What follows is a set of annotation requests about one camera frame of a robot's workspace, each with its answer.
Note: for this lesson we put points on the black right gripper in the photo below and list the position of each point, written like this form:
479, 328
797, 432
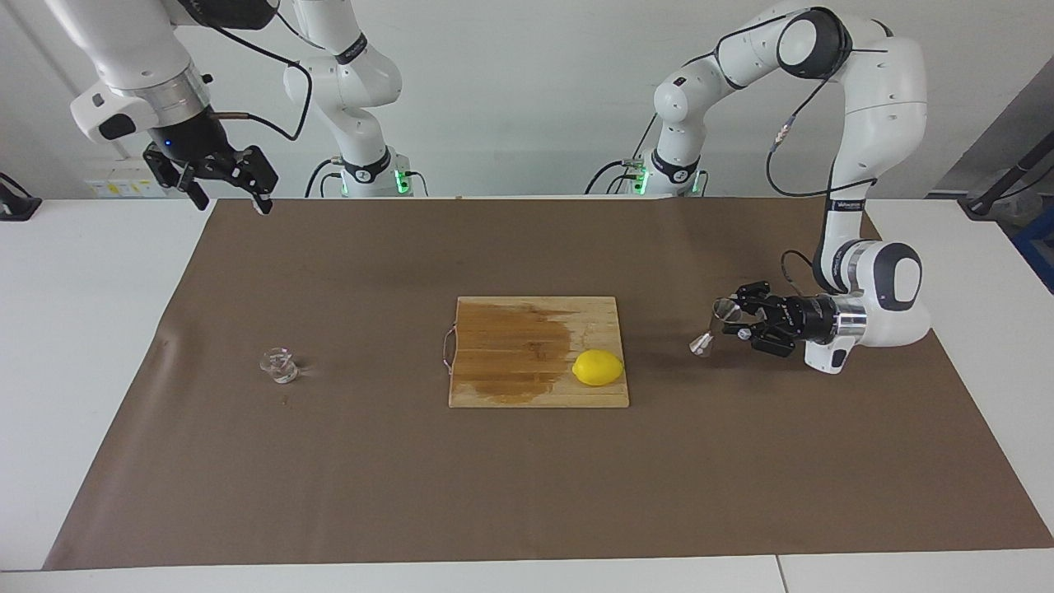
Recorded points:
191, 138

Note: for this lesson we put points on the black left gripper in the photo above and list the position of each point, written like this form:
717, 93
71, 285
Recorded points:
811, 319

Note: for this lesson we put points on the steel double jigger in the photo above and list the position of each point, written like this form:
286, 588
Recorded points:
702, 344

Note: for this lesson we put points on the small clear glass beaker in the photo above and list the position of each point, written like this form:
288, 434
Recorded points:
280, 369

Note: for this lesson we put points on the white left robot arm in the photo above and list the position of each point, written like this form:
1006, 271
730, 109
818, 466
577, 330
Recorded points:
881, 82

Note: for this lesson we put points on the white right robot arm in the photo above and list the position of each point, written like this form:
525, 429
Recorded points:
123, 49

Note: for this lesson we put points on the yellow lemon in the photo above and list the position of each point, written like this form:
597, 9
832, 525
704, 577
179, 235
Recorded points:
598, 368

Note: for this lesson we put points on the wooden cutting board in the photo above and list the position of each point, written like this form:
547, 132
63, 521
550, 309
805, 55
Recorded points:
494, 387

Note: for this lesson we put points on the black tripod stand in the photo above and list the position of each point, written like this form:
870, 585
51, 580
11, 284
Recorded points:
1009, 177

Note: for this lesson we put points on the blue crate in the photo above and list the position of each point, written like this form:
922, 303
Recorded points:
1042, 247

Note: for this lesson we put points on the brown paper table mat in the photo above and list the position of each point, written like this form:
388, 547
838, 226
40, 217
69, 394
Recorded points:
329, 478

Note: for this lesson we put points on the white wall socket box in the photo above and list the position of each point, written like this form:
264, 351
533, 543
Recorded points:
115, 185

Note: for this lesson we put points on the black clamp mount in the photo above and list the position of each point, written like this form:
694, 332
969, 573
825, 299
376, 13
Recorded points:
16, 206

